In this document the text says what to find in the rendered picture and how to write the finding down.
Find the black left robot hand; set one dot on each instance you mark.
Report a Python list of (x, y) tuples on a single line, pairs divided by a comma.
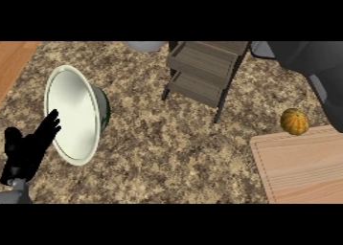
[(27, 153)]

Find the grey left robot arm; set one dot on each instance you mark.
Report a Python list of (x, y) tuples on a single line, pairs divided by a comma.
[(9, 194)]

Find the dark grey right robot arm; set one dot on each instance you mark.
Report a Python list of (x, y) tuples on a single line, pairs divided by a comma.
[(326, 63)]

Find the pale wooden cutting board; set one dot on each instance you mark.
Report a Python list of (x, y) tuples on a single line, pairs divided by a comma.
[(306, 169)]

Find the orange-yellow sweet potato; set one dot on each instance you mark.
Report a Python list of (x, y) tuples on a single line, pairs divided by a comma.
[(294, 122)]

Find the white bowl with green outside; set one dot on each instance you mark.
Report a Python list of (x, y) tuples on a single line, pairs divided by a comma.
[(75, 111)]

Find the grey object with dark rim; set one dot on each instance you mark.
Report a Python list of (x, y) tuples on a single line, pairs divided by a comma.
[(260, 49)]

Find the pale grey rounded object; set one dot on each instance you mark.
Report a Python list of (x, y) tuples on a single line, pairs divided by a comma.
[(145, 45)]

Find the wooden tiered basket, dark frame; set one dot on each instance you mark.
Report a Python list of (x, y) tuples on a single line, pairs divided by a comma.
[(202, 68)]

